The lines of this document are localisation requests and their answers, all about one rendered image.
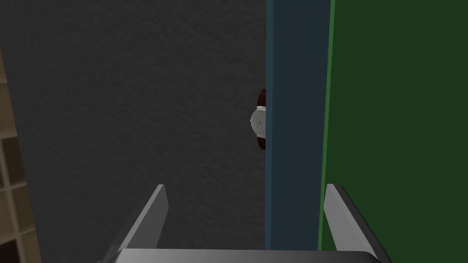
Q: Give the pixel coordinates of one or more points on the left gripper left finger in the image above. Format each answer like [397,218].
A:
[148,224]

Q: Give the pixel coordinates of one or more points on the green door leaf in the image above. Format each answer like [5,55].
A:
[402,109]

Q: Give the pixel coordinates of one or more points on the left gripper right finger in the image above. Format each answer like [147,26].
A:
[343,226]

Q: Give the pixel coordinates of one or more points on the beige shelf unit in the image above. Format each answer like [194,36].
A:
[14,204]

